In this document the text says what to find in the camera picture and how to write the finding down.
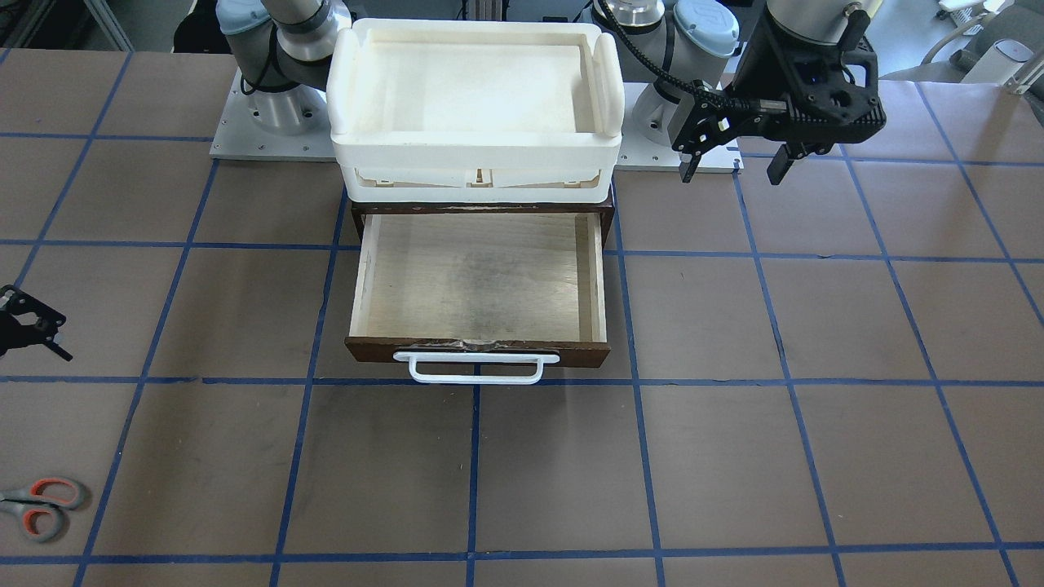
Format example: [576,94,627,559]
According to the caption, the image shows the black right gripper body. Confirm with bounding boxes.
[1,287,25,357]

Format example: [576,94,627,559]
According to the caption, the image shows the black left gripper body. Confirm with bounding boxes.
[726,16,887,144]

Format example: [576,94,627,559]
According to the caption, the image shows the grey orange scissors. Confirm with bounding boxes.
[1,475,88,543]

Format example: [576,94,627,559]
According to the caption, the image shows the wooden drawer with white handle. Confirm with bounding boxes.
[345,213,611,384]

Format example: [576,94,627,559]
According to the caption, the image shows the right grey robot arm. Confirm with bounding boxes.
[208,1,353,159]

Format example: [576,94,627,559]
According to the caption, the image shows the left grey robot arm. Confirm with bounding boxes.
[589,1,887,185]

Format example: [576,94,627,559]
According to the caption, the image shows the dark brown wooden cabinet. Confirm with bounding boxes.
[349,182,617,239]

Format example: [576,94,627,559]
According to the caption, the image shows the brown paper table mat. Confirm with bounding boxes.
[2,50,1043,586]

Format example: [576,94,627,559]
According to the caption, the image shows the white plastic tray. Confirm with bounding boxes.
[325,18,624,204]

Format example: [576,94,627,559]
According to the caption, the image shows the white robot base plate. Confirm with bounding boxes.
[210,71,335,162]
[612,73,745,175]

